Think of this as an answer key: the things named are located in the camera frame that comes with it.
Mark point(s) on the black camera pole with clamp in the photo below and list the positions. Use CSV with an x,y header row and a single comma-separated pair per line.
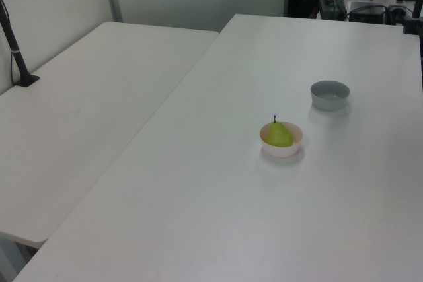
x,y
15,54

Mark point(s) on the green pear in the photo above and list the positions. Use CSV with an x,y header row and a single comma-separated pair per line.
x,y
279,136

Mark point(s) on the grey plastic bowl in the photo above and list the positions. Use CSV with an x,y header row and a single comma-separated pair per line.
x,y
330,97

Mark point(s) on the white side table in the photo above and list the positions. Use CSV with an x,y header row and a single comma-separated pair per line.
x,y
82,113

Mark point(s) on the black clamped pole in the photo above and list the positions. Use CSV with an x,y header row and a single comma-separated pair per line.
x,y
414,19

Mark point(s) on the small black device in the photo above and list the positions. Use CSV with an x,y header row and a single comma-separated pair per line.
x,y
396,14

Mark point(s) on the pink plastic bowl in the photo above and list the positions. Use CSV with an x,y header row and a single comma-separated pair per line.
x,y
281,151

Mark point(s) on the black electronics box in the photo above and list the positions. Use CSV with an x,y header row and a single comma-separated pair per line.
x,y
367,13

